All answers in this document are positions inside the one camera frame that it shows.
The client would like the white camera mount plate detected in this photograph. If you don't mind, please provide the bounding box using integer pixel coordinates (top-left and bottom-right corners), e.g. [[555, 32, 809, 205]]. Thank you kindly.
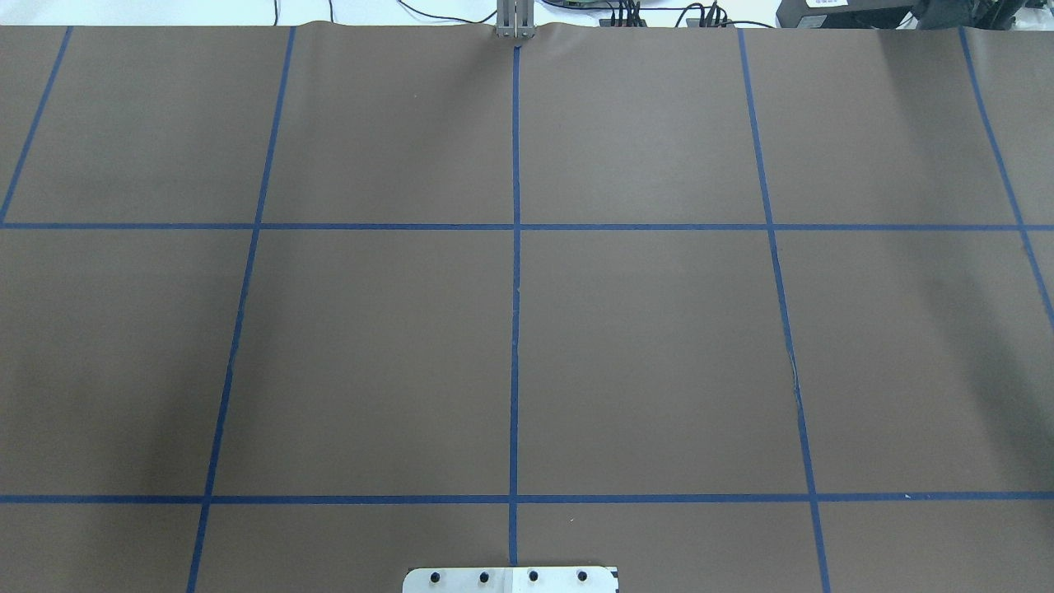
[[402, 566, 620, 592]]

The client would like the brown paper table mat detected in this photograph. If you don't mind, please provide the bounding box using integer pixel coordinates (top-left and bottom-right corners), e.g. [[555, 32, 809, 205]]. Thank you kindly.
[[1, 22, 1052, 592]]

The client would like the black box device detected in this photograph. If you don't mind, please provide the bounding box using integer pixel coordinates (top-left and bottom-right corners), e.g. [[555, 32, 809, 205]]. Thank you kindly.
[[776, 1, 917, 29]]

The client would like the aluminium frame post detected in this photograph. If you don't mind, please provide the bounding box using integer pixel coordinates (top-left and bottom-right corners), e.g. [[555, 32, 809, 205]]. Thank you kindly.
[[494, 0, 536, 39]]

